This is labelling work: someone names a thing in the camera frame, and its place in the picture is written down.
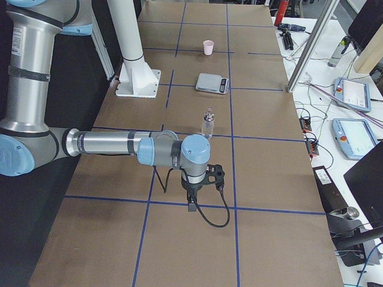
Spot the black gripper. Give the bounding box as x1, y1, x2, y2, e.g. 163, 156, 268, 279
181, 178, 209, 212

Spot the clear glass sauce bottle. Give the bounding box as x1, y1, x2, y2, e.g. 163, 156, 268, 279
201, 108, 215, 139

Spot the pink plastic cup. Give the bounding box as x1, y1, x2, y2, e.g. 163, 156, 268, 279
203, 40, 214, 56

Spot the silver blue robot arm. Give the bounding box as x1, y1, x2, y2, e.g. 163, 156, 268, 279
1, 1, 212, 211

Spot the grey digital kitchen scale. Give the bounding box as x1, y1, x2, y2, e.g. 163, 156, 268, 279
196, 73, 229, 94

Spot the near orange black connector block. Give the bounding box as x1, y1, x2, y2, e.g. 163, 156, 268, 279
305, 138, 319, 158

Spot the orange black connector block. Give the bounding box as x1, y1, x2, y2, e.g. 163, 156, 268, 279
305, 138, 319, 158
299, 117, 312, 133

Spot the black box with white label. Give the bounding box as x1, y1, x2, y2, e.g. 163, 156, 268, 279
312, 166, 348, 213

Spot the far orange black connector block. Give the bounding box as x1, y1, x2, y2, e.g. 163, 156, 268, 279
299, 117, 312, 133

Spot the black monitor on stand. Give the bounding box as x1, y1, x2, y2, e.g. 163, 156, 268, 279
327, 143, 382, 267

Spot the near blue teach pendant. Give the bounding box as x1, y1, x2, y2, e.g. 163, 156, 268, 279
332, 118, 378, 160

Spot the blue teach pendant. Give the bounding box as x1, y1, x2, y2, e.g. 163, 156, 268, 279
334, 77, 372, 112
332, 118, 378, 160

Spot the black small tripod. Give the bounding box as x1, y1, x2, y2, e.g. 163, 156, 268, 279
280, 29, 294, 50

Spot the purple striped rod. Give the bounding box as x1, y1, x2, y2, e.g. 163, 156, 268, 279
308, 82, 383, 129

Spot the far blue teach pendant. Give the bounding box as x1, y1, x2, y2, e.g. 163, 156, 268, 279
334, 77, 372, 112

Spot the blue folded umbrella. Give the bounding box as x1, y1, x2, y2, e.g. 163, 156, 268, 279
277, 23, 306, 32

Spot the black monitor top right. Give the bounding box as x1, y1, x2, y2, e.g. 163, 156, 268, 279
348, 0, 382, 51

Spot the black gripper camera mount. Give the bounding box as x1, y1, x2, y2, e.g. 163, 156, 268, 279
206, 164, 225, 191

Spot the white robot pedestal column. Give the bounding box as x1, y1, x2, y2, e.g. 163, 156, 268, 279
107, 0, 161, 98

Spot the aluminium frame post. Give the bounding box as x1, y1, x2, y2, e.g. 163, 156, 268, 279
286, 0, 339, 93

